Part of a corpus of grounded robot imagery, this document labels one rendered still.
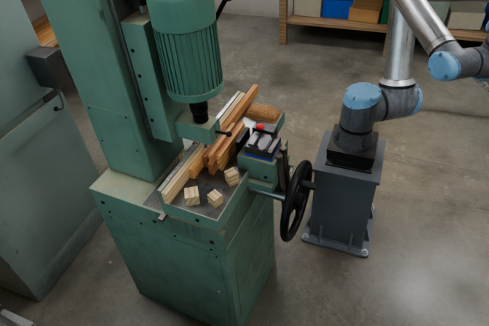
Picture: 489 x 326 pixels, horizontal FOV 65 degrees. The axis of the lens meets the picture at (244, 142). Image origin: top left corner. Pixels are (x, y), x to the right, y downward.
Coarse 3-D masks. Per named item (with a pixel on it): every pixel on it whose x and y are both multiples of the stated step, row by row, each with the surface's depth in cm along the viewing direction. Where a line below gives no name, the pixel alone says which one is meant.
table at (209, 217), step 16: (288, 160) 141; (208, 176) 130; (224, 176) 130; (240, 176) 130; (208, 192) 125; (224, 192) 124; (240, 192) 129; (272, 192) 130; (176, 208) 121; (192, 208) 120; (208, 208) 120; (224, 208) 119; (208, 224) 119
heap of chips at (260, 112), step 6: (252, 108) 154; (258, 108) 152; (264, 108) 152; (270, 108) 152; (276, 108) 154; (246, 114) 155; (252, 114) 153; (258, 114) 152; (264, 114) 151; (270, 114) 151; (276, 114) 152; (258, 120) 152; (264, 120) 151; (270, 120) 151; (276, 120) 151
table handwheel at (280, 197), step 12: (300, 168) 123; (252, 192) 137; (264, 192) 134; (276, 192) 133; (288, 192) 119; (300, 192) 132; (288, 204) 118; (300, 204) 128; (288, 216) 119; (300, 216) 141; (288, 240) 128
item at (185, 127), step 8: (184, 112) 131; (176, 120) 127; (184, 120) 127; (192, 120) 127; (208, 120) 126; (216, 120) 126; (176, 128) 129; (184, 128) 127; (192, 128) 126; (200, 128) 124; (208, 128) 123; (216, 128) 127; (184, 136) 130; (192, 136) 128; (200, 136) 126; (208, 136) 125; (216, 136) 128; (208, 144) 127
